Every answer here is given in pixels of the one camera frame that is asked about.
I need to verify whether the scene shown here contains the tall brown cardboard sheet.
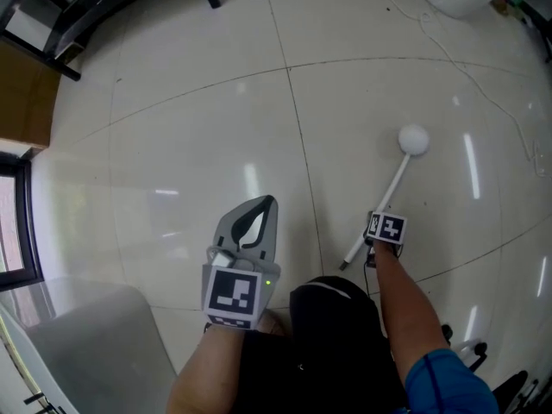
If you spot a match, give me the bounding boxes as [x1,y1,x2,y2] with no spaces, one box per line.
[0,36,61,150]

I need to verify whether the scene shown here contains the person's left forearm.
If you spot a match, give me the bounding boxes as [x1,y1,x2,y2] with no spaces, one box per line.
[166,324,250,414]

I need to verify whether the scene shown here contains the white floor cable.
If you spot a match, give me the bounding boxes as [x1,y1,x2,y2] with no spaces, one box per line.
[360,0,552,179]

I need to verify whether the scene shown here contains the white long-handled brush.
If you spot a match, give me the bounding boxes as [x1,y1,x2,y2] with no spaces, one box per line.
[337,122,431,272]

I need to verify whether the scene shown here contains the person's right forearm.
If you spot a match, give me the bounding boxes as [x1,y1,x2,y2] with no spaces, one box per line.
[373,239,452,387]

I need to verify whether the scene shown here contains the person's black shorts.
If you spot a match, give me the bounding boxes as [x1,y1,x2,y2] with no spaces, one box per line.
[232,276,411,414]

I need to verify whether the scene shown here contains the black window frame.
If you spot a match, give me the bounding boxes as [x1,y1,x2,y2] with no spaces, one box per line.
[0,151,47,292]

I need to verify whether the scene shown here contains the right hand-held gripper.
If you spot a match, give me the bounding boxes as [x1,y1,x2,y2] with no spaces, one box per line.
[364,210,410,270]

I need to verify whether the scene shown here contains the black vanity table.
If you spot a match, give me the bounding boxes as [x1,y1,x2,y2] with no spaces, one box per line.
[0,0,223,81]

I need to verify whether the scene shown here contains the person's blue shirt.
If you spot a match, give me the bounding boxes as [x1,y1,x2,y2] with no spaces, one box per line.
[404,348,501,414]

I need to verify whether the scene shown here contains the small white camera box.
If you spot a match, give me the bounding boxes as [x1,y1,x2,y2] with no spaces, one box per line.
[208,250,237,270]

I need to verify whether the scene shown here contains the wheeled chair base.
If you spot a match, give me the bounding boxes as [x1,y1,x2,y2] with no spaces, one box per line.
[439,323,544,414]

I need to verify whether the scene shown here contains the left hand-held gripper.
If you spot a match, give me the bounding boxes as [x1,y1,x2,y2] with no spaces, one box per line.
[200,195,282,331]

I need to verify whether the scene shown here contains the white bathtub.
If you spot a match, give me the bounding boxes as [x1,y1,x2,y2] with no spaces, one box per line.
[0,273,178,414]

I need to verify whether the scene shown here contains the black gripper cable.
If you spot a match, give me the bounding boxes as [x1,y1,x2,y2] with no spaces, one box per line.
[362,256,377,296]

